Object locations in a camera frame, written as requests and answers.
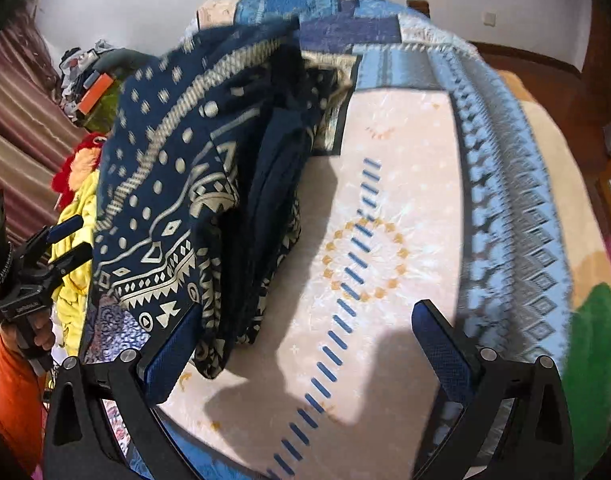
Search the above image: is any red fluffy plush garment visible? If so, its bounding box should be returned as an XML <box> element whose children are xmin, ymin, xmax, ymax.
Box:
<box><xmin>53</xmin><ymin>132</ymin><xmax>109</xmax><ymax>206</ymax></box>

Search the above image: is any brown striped curtain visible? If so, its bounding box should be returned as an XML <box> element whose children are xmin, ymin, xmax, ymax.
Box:
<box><xmin>0</xmin><ymin>2</ymin><xmax>94</xmax><ymax>246</ymax></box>

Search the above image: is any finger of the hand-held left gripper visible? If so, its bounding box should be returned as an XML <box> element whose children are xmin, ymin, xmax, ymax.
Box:
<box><xmin>20</xmin><ymin>216</ymin><xmax>85</xmax><ymax>257</ymax></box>
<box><xmin>40</xmin><ymin>246</ymin><xmax>94</xmax><ymax>282</ymax></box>

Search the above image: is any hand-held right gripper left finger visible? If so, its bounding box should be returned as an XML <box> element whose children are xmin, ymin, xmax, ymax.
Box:
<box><xmin>43</xmin><ymin>305</ymin><xmax>206</xmax><ymax>480</ymax></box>

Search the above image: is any grey plush cushion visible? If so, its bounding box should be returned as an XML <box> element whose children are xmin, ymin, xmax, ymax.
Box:
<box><xmin>93</xmin><ymin>49</ymin><xmax>151</xmax><ymax>73</ymax></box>

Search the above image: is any person's left hand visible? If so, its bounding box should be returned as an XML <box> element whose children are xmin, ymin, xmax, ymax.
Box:
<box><xmin>0</xmin><ymin>316</ymin><xmax>56</xmax><ymax>357</ymax></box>

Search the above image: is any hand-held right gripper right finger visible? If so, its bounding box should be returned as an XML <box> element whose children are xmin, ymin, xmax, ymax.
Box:
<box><xmin>410</xmin><ymin>299</ymin><xmax>573</xmax><ymax>480</ymax></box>

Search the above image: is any person's left forearm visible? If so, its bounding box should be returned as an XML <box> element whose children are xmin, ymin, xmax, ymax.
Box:
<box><xmin>0</xmin><ymin>335</ymin><xmax>49</xmax><ymax>471</ymax></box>

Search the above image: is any yellow garment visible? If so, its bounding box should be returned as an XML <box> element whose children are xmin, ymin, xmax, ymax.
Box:
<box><xmin>48</xmin><ymin>170</ymin><xmax>99</xmax><ymax>356</ymax></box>

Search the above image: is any pile of mixed clothes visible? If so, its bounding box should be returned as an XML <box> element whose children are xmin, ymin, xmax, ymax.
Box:
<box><xmin>58</xmin><ymin>39</ymin><xmax>116</xmax><ymax>111</ymax></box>

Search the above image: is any peach printed fleece blanket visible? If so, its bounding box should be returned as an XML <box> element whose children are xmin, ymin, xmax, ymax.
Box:
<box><xmin>485</xmin><ymin>67</ymin><xmax>611</xmax><ymax>480</ymax></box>

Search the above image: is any navy patterned zip hoodie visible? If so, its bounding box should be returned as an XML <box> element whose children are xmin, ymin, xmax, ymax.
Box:
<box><xmin>83</xmin><ymin>15</ymin><xmax>356</xmax><ymax>378</ymax></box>

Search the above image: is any blue patchwork blanket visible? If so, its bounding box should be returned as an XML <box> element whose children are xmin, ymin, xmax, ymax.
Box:
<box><xmin>83</xmin><ymin>0</ymin><xmax>573</xmax><ymax>480</ymax></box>

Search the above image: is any orange box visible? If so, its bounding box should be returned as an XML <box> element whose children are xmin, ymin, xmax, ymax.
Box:
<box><xmin>78</xmin><ymin>74</ymin><xmax>114</xmax><ymax>115</ymax></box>

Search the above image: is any green patterned box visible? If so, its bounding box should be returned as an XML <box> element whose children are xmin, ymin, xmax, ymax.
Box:
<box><xmin>80</xmin><ymin>80</ymin><xmax>124</xmax><ymax>131</ymax></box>

